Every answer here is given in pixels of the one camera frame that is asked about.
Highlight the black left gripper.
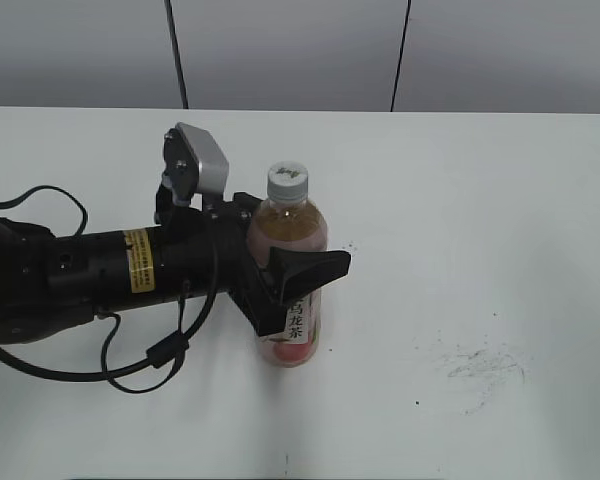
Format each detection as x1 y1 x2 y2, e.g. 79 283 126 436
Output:
152 189 351 336

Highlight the peach oolong tea bottle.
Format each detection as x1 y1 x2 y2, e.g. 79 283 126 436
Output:
245 192 329 370

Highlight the grey bottle cap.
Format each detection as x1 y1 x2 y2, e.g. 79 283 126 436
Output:
267 161 309 204

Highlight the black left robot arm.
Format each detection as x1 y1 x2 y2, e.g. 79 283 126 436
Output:
0 193 351 345

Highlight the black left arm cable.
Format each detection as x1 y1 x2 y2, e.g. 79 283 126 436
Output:
0 185 221 394

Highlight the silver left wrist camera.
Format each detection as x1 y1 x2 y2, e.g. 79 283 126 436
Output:
162 122 229 207

